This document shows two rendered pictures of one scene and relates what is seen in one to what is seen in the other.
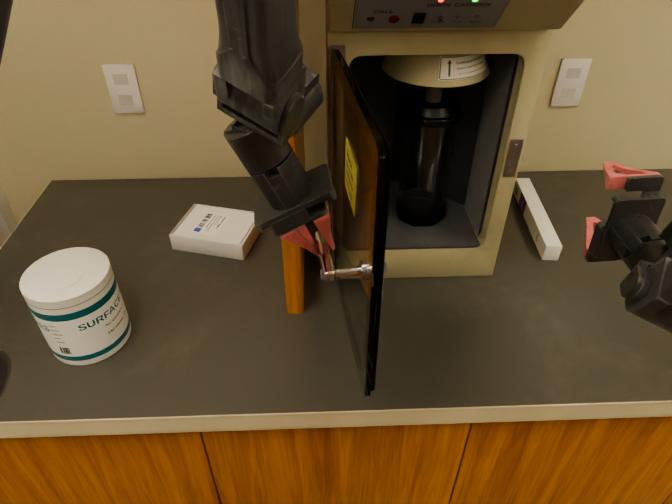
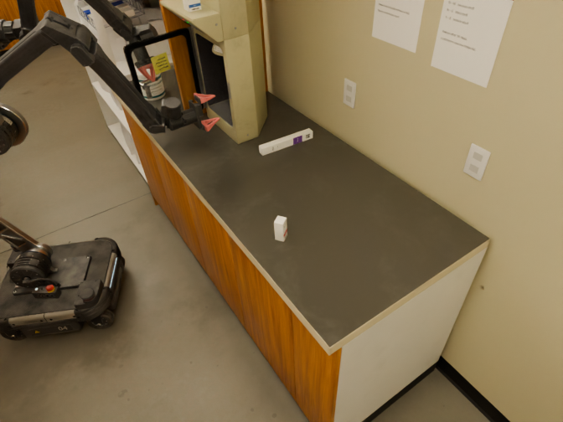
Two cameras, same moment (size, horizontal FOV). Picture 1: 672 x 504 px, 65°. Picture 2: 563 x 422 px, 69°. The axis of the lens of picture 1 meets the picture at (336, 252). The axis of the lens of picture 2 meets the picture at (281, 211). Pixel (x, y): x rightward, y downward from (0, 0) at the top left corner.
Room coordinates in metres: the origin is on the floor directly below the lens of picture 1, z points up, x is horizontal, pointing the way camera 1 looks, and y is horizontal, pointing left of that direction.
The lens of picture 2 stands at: (0.14, -1.80, 1.98)
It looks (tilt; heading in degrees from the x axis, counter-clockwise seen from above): 42 degrees down; 61
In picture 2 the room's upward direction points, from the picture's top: 3 degrees counter-clockwise
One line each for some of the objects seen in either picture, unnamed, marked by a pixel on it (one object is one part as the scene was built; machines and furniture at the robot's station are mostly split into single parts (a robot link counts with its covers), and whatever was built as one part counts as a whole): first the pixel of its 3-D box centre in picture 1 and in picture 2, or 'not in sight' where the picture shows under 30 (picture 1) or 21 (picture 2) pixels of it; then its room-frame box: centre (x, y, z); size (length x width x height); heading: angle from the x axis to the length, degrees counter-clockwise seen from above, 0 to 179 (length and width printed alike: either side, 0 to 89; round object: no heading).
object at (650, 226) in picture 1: (636, 239); (189, 116); (0.55, -0.40, 1.20); 0.07 x 0.07 x 0.10; 2
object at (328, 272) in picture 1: (338, 254); not in sight; (0.52, 0.00, 1.20); 0.10 x 0.05 x 0.03; 9
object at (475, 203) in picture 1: (413, 130); (238, 73); (0.89, -0.14, 1.19); 0.26 x 0.24 x 0.35; 92
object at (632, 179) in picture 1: (619, 188); (204, 102); (0.62, -0.39, 1.24); 0.09 x 0.07 x 0.07; 2
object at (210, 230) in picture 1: (217, 230); not in sight; (0.90, 0.25, 0.96); 0.16 x 0.12 x 0.04; 77
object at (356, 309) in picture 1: (350, 225); (167, 81); (0.60, -0.02, 1.19); 0.30 x 0.01 x 0.40; 9
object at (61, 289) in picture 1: (79, 306); not in sight; (0.61, 0.42, 1.02); 0.13 x 0.13 x 0.15
